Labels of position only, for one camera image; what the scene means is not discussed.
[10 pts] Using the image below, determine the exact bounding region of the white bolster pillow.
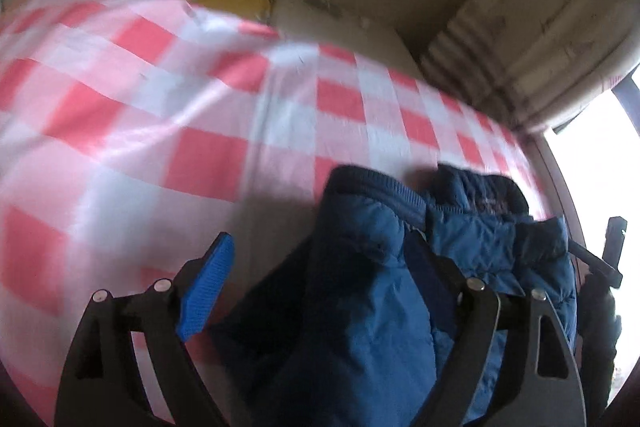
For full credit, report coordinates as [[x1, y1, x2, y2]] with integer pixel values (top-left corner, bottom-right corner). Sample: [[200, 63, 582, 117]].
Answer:
[[272, 0, 416, 72]]

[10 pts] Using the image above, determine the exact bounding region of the window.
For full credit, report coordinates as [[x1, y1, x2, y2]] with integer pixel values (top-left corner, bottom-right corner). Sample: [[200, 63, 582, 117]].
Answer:
[[545, 77, 640, 268]]

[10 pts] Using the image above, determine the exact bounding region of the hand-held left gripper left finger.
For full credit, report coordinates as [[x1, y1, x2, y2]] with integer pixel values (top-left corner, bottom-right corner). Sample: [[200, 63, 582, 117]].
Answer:
[[54, 232, 251, 427]]

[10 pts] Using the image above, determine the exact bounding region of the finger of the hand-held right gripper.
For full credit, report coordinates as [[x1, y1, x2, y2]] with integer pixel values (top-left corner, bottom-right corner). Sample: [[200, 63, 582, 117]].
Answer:
[[567, 216, 628, 285]]

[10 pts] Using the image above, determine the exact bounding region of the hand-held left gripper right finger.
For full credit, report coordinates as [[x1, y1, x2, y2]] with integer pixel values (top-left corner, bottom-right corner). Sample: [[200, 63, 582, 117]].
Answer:
[[405, 232, 587, 427]]

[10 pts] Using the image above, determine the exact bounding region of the printed beige curtain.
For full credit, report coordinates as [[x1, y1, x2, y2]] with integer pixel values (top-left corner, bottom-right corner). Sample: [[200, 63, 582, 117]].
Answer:
[[420, 0, 640, 132]]

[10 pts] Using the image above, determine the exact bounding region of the red and white checked bedsheet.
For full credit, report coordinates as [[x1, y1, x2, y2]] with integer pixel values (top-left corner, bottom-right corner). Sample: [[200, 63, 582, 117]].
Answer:
[[0, 0, 551, 427]]

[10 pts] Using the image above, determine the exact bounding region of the blue quilted puffer jacket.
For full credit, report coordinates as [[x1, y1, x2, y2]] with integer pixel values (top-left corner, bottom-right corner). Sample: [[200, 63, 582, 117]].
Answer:
[[210, 164, 581, 427]]

